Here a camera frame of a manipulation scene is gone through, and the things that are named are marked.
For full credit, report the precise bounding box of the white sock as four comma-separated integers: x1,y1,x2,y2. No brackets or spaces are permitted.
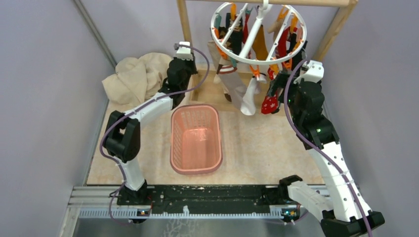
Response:
240,77,260,116

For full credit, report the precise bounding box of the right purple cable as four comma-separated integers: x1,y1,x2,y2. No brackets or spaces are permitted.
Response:
283,59,374,237

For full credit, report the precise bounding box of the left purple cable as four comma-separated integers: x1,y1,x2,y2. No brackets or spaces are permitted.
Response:
99,45,211,226

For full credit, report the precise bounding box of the wooden hanger rack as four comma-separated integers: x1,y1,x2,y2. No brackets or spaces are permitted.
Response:
176,0,359,114

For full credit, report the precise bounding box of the beige brown sock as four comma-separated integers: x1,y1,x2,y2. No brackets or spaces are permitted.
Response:
207,40,236,102

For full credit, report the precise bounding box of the grey sock with striped cuff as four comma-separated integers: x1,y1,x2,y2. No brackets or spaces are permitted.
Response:
216,64,247,110

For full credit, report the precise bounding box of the pink plastic laundry basket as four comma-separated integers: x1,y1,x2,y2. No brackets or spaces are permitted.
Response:
170,104,223,175

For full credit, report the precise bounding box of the red patterned sock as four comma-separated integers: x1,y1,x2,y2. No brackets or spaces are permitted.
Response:
261,68,280,115

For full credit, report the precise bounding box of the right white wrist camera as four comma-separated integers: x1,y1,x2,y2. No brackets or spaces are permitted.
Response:
293,60,325,84

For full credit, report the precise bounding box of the mustard yellow sock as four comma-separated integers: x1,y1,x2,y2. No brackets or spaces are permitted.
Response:
252,25,268,61

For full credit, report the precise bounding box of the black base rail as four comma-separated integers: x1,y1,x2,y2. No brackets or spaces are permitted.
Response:
68,184,365,220

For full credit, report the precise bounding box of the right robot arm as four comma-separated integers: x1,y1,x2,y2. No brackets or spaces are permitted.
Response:
262,72,385,237

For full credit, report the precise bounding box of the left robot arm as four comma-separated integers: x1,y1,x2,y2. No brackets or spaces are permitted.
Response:
100,57,197,205

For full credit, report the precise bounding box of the white round clip hanger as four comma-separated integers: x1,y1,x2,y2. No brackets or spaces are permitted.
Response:
210,0,308,66

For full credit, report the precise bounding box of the beige crumpled cloth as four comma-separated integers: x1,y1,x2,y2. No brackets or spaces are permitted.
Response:
102,52,173,107

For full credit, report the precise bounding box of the purple cable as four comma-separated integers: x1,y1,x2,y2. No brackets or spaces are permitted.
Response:
99,45,211,226
283,59,374,237

